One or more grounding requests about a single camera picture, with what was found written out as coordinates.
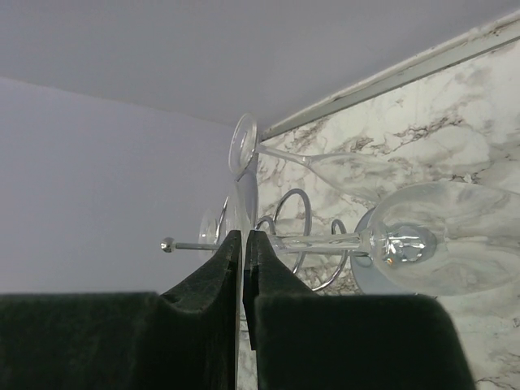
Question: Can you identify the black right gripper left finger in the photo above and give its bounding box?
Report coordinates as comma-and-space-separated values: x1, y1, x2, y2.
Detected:
1, 231, 241, 389

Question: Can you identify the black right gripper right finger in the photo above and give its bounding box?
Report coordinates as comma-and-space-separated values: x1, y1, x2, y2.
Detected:
243, 231, 475, 389

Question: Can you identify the clear wine glass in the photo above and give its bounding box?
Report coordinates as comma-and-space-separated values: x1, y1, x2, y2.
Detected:
225, 181, 520, 295
198, 193, 258, 245
228, 113, 406, 203

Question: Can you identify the chrome wine glass rack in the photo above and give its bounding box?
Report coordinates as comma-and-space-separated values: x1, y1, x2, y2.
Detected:
160, 187, 396, 267

